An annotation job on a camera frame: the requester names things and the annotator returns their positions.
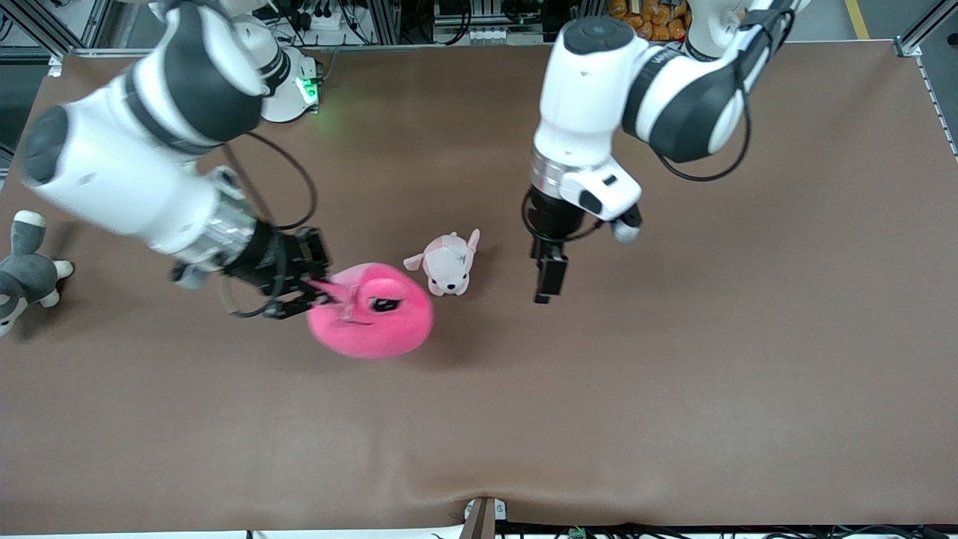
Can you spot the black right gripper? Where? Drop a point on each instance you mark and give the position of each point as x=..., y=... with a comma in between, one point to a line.
x=263, y=260

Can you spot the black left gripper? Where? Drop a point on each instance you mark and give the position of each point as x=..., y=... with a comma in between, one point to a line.
x=554, y=220

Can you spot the round hot pink plush toy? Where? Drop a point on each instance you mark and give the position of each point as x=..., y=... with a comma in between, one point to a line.
x=382, y=322

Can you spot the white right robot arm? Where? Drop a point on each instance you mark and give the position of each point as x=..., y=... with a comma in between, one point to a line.
x=112, y=172

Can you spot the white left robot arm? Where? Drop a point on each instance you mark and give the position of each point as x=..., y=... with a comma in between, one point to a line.
x=591, y=90

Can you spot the small pink white dog plush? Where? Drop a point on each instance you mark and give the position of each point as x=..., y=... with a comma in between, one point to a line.
x=447, y=266

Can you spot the brown table cover mat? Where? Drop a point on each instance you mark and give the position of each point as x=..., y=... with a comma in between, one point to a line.
x=479, y=419

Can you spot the white connector block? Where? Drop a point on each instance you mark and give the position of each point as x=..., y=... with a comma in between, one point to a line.
x=490, y=35

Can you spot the white power strip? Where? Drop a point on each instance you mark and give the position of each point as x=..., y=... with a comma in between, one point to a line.
x=323, y=19

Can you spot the pile of orange plush toys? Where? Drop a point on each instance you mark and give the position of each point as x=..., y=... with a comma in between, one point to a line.
x=658, y=19

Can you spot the grey white husky plush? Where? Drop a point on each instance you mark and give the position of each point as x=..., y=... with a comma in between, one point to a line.
x=26, y=277

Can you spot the metal clamp bracket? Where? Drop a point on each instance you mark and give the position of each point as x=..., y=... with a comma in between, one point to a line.
x=483, y=516

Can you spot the aluminium frame post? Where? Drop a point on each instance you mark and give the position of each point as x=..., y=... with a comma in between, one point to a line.
x=924, y=30
x=45, y=26

